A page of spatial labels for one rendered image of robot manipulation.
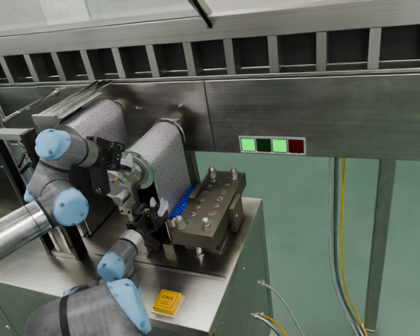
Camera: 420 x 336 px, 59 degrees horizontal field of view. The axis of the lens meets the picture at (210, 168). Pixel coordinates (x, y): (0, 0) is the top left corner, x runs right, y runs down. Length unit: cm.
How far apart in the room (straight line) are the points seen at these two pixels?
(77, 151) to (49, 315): 39
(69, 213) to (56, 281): 69
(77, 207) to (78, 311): 22
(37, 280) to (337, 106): 123
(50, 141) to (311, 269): 196
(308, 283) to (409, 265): 64
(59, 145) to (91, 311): 39
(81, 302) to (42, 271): 81
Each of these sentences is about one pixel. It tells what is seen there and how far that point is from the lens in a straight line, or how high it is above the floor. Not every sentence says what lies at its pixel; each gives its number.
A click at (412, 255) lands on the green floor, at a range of 273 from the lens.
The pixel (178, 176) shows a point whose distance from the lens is 141.
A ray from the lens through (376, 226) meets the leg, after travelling 177.
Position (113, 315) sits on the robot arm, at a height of 129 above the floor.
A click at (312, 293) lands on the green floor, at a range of 241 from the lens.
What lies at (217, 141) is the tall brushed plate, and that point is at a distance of 147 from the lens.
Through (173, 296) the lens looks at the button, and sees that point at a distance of 124.
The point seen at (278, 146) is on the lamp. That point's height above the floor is 118.
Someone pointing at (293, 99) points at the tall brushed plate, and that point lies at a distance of 131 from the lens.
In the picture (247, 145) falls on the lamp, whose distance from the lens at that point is 142.
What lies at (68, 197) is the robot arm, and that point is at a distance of 84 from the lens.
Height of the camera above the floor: 184
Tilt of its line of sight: 30 degrees down
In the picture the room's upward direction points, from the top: 10 degrees counter-clockwise
